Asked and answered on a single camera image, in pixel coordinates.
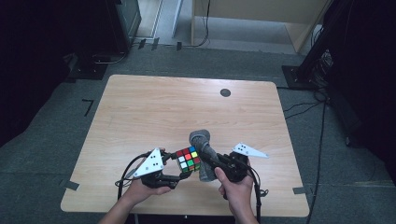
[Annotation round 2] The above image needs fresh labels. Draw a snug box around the dark curtain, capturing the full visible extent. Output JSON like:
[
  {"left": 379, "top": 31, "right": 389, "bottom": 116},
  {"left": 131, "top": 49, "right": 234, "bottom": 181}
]
[
  {"left": 321, "top": 0, "right": 396, "bottom": 178},
  {"left": 0, "top": 0, "right": 120, "bottom": 147}
]

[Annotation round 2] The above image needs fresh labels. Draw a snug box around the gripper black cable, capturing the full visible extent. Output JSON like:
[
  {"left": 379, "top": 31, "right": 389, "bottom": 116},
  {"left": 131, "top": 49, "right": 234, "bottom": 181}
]
[
  {"left": 115, "top": 151, "right": 153, "bottom": 201},
  {"left": 222, "top": 166, "right": 271, "bottom": 224}
]

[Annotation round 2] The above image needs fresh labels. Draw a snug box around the person's left hand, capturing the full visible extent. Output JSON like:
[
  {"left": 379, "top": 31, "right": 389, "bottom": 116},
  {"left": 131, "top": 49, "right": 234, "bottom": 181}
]
[{"left": 122, "top": 147, "right": 173, "bottom": 204}]

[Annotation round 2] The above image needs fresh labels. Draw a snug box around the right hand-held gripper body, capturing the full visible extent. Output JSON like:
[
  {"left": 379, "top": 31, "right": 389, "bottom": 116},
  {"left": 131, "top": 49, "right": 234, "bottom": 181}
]
[{"left": 217, "top": 142, "right": 270, "bottom": 183}]

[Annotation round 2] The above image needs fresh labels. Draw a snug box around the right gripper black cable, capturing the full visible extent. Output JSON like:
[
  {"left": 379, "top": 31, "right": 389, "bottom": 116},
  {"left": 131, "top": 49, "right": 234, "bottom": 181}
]
[{"left": 222, "top": 166, "right": 271, "bottom": 224}]

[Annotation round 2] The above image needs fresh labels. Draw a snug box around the grey cloth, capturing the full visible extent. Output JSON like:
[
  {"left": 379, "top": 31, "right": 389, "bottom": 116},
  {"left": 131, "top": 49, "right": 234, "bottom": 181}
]
[{"left": 188, "top": 129, "right": 219, "bottom": 183}]

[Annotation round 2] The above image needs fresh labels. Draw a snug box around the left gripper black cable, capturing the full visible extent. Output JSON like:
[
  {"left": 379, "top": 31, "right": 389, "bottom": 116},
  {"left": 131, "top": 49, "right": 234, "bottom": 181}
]
[{"left": 115, "top": 151, "right": 153, "bottom": 201}]

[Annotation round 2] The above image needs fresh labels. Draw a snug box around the person's right hand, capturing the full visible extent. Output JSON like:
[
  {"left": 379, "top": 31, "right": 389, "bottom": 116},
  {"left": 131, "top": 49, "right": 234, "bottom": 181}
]
[{"left": 214, "top": 159, "right": 255, "bottom": 217}]

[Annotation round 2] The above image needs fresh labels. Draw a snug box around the forked black floor cable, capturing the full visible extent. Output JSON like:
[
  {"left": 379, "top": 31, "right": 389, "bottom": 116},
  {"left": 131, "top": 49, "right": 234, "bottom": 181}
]
[{"left": 276, "top": 86, "right": 328, "bottom": 121}]

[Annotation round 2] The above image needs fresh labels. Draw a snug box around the long black floor cable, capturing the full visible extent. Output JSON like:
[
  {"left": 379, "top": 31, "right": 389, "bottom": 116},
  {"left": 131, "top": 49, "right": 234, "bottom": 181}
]
[{"left": 305, "top": 101, "right": 328, "bottom": 224}]

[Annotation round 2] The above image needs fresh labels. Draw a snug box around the black cabinet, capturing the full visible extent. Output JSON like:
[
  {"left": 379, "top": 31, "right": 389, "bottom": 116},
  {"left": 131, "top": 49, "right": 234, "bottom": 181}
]
[{"left": 105, "top": 0, "right": 143, "bottom": 56}]

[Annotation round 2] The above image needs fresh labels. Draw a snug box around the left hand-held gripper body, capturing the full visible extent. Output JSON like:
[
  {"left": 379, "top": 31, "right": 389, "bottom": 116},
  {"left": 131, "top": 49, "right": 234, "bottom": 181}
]
[{"left": 133, "top": 147, "right": 176, "bottom": 190}]

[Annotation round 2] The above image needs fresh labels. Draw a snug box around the multicoloured puzzle cube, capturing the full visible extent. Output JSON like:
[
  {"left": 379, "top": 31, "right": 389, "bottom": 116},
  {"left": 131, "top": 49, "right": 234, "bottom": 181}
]
[{"left": 175, "top": 146, "right": 202, "bottom": 174}]

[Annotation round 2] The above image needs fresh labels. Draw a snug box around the black floor base plate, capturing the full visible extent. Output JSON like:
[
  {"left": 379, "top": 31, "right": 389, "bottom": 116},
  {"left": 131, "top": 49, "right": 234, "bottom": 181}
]
[{"left": 65, "top": 51, "right": 109, "bottom": 82}]

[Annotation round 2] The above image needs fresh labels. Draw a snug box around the black corner floor tape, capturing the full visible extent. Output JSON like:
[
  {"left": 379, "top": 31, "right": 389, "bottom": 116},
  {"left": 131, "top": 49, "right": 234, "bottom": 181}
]
[{"left": 81, "top": 98, "right": 95, "bottom": 118}]

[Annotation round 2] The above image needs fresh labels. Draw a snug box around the beige wooden furniture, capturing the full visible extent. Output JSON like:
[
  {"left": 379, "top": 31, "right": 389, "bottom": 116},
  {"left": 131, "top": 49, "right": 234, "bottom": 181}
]
[{"left": 190, "top": 0, "right": 332, "bottom": 54}]

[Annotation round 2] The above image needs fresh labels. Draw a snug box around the black metal stand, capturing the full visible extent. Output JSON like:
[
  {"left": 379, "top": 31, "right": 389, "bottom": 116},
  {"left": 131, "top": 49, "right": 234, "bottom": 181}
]
[{"left": 281, "top": 0, "right": 344, "bottom": 91}]

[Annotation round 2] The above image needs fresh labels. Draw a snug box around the hanging black cable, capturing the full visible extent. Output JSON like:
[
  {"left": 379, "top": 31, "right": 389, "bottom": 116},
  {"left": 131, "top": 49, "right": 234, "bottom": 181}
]
[{"left": 182, "top": 0, "right": 212, "bottom": 49}]

